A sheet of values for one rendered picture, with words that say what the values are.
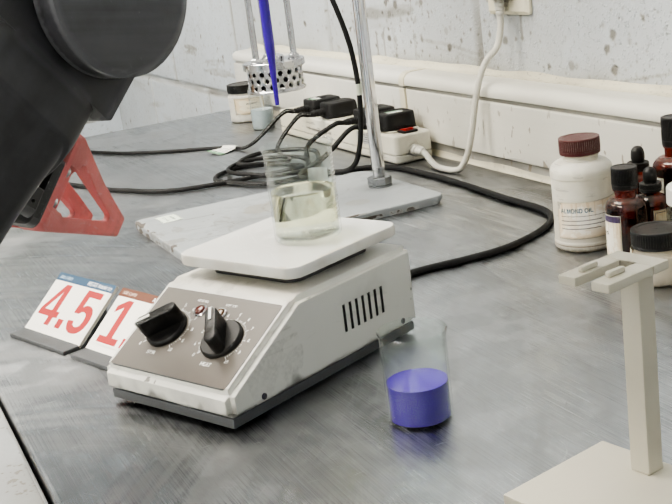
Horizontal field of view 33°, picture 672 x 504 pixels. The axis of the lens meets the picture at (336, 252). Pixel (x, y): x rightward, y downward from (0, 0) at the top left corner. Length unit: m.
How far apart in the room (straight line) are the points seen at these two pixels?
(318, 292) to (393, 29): 0.91
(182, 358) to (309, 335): 0.09
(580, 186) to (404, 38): 0.66
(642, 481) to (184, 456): 0.28
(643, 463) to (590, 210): 0.43
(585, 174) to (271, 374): 0.38
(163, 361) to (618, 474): 0.32
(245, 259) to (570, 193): 0.34
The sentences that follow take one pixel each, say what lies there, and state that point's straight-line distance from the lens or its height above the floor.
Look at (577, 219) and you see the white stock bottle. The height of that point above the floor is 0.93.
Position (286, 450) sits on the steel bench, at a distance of 0.71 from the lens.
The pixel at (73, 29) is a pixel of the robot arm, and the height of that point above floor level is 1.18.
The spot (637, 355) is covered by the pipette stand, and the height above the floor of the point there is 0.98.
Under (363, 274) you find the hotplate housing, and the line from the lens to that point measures 0.81.
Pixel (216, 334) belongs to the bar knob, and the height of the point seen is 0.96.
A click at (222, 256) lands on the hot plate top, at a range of 0.82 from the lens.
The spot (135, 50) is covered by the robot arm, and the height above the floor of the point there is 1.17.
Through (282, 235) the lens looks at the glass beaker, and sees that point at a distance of 0.82.
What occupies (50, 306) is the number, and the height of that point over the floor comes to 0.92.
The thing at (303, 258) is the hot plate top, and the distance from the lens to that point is 0.79.
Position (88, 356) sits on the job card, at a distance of 0.92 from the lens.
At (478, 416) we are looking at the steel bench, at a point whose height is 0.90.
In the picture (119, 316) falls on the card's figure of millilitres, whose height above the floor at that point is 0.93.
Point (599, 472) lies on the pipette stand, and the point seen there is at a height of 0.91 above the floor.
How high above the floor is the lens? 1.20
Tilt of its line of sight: 16 degrees down
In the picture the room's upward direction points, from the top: 7 degrees counter-clockwise
